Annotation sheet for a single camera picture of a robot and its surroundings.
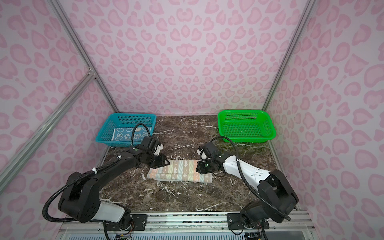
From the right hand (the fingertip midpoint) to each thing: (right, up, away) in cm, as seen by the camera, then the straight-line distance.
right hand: (197, 169), depth 82 cm
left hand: (-16, +3, +3) cm, 17 cm away
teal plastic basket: (-63, +27, +21) cm, 71 cm away
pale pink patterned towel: (-10, -2, +6) cm, 12 cm away
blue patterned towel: (-49, +19, +21) cm, 57 cm away
